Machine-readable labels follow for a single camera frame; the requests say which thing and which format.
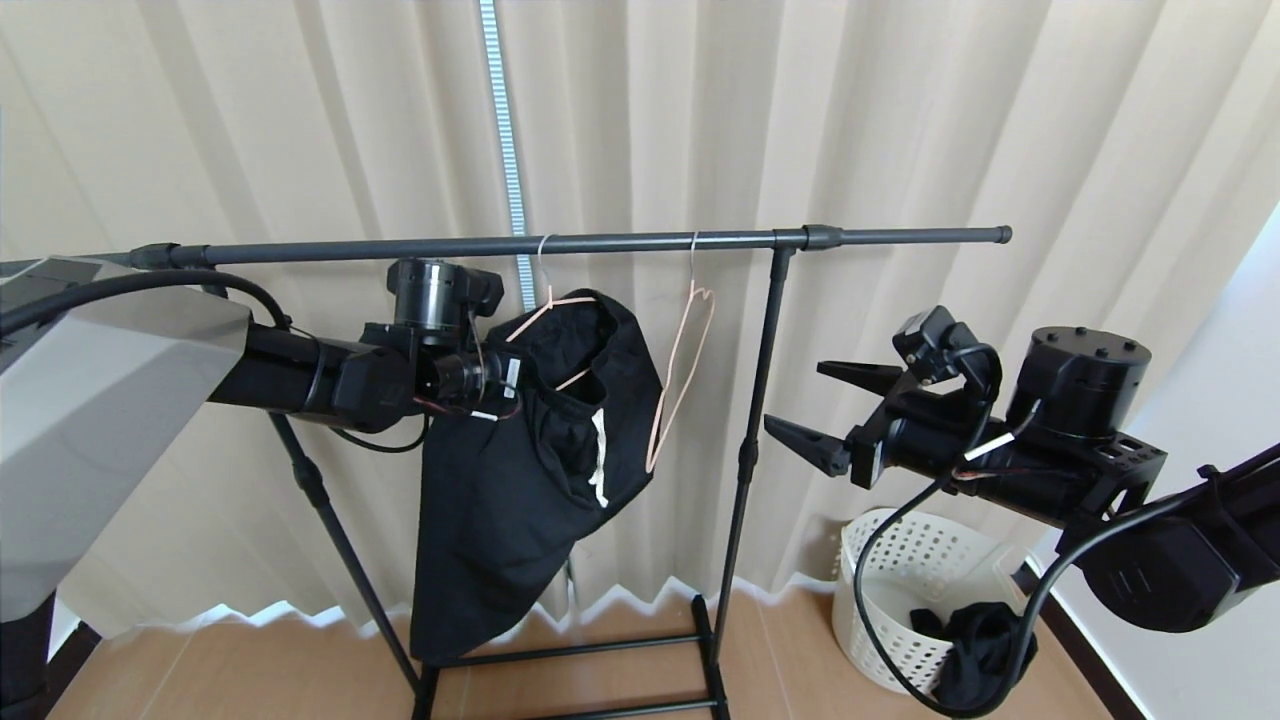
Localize pink clothes hanger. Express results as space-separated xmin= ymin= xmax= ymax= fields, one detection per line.
xmin=645 ymin=232 xmax=718 ymax=475
xmin=503 ymin=234 xmax=603 ymax=393

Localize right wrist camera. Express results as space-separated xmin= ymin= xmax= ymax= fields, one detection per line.
xmin=892 ymin=305 xmax=988 ymax=388

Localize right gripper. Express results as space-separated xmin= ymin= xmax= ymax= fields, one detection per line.
xmin=763 ymin=359 xmax=993 ymax=493

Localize black clothes rack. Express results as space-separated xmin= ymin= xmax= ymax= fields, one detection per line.
xmin=0 ymin=225 xmax=1014 ymax=720

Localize black garment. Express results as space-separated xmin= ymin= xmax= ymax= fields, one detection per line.
xmin=907 ymin=601 xmax=1040 ymax=714
xmin=409 ymin=289 xmax=665 ymax=667

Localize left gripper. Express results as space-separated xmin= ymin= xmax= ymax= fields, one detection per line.
xmin=430 ymin=346 xmax=528 ymax=418

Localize white laundry basket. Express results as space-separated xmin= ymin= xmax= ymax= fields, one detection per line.
xmin=832 ymin=507 xmax=1047 ymax=697

